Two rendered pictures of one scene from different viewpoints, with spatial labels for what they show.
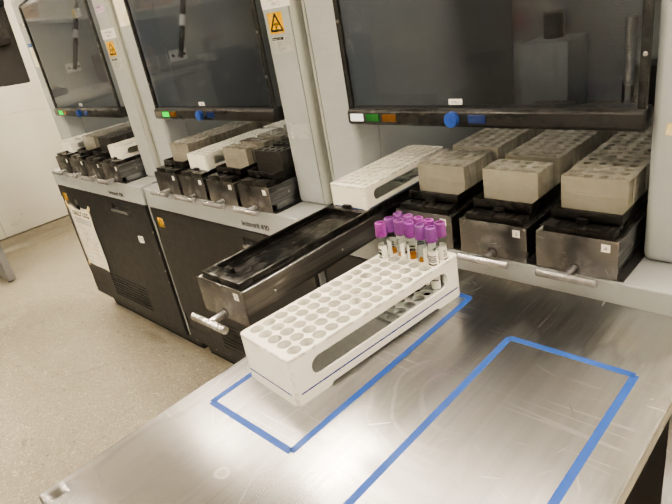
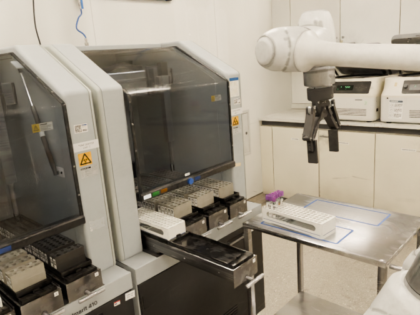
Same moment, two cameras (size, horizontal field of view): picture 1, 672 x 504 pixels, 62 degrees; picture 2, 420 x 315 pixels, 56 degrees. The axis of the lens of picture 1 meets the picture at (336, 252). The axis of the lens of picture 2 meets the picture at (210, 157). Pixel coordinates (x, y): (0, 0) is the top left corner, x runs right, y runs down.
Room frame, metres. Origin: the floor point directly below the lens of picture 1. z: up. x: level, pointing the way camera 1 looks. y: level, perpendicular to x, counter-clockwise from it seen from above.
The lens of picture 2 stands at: (1.05, 1.48, 1.51)
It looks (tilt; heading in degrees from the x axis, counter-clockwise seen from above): 14 degrees down; 267
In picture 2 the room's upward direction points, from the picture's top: 4 degrees counter-clockwise
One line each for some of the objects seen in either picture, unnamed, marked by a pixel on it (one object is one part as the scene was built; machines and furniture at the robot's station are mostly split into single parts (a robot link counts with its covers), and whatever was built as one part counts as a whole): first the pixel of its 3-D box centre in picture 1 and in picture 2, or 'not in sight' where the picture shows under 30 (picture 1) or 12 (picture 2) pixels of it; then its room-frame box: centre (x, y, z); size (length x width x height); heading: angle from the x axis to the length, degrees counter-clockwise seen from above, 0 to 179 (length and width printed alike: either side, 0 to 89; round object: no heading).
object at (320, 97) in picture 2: not in sight; (320, 102); (0.64, 0.33, 1.36); 0.08 x 0.07 x 0.09; 43
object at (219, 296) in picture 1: (342, 228); (184, 245); (1.10, -0.02, 0.78); 0.73 x 0.14 x 0.09; 133
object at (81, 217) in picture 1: (85, 237); not in sight; (2.43, 1.11, 0.43); 0.27 x 0.02 x 0.36; 43
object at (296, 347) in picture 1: (359, 311); (297, 218); (0.63, -0.02, 0.85); 0.30 x 0.10 x 0.06; 127
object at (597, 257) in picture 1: (639, 186); (194, 195); (1.03, -0.63, 0.78); 0.73 x 0.14 x 0.09; 133
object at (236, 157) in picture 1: (238, 157); (27, 276); (1.62, 0.23, 0.85); 0.12 x 0.02 x 0.06; 43
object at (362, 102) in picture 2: not in sight; (357, 80); (-0.55, -2.07, 1.22); 0.62 x 0.56 x 0.64; 41
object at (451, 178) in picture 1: (443, 177); (181, 209); (1.10, -0.25, 0.85); 0.12 x 0.02 x 0.06; 43
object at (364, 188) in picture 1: (390, 177); (154, 224); (1.22, -0.15, 0.83); 0.30 x 0.10 x 0.06; 133
